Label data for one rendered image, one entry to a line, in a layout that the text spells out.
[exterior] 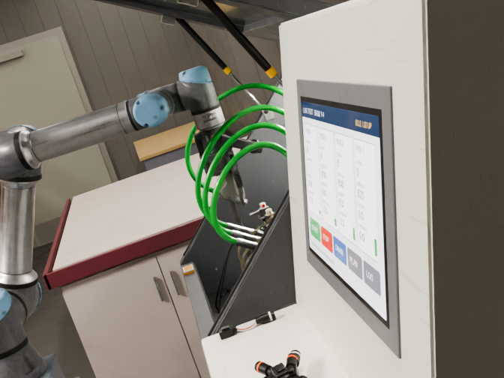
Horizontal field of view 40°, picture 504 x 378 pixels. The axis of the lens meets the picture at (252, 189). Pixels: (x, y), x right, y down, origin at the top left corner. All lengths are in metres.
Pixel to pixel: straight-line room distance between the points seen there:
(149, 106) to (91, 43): 6.33
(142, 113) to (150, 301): 1.71
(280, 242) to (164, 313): 1.79
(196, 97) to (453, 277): 1.04
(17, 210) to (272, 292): 0.73
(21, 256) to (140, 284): 1.30
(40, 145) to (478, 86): 1.14
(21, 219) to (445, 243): 1.31
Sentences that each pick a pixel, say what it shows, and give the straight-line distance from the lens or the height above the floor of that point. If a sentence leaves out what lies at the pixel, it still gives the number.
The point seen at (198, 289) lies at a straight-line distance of 1.89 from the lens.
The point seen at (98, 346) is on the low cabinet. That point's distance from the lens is 3.27.
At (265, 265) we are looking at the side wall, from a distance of 1.49.
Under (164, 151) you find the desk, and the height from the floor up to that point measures 0.76.
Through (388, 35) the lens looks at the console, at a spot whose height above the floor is 1.50.
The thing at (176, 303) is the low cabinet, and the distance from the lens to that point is 3.22.
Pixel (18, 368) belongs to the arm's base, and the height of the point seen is 0.95.
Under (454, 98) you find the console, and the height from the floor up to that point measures 1.43.
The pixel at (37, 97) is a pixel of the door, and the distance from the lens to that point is 7.90.
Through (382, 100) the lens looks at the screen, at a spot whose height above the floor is 1.43.
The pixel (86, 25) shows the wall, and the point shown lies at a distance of 7.93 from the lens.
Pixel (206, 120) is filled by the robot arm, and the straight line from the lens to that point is 1.74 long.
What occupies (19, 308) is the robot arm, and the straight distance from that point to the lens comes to 1.92.
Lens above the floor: 1.56
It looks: 13 degrees down
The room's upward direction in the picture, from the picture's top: 18 degrees counter-clockwise
